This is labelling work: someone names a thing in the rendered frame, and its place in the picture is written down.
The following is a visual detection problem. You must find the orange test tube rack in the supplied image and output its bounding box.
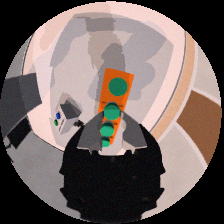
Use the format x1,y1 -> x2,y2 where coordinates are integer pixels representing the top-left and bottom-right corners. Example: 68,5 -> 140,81
98,68 -> 134,145

